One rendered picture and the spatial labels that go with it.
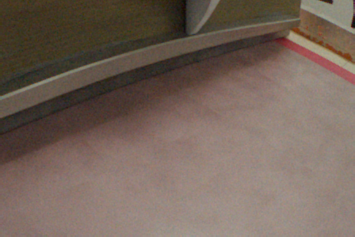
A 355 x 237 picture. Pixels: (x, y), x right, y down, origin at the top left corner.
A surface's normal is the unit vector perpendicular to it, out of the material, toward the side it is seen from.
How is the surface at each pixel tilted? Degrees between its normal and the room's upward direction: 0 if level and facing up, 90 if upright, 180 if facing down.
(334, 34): 90
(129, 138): 0
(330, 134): 0
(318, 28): 90
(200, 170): 0
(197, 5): 92
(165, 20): 88
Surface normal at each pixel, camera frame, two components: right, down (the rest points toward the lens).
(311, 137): 0.14, -0.86
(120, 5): 0.73, 0.40
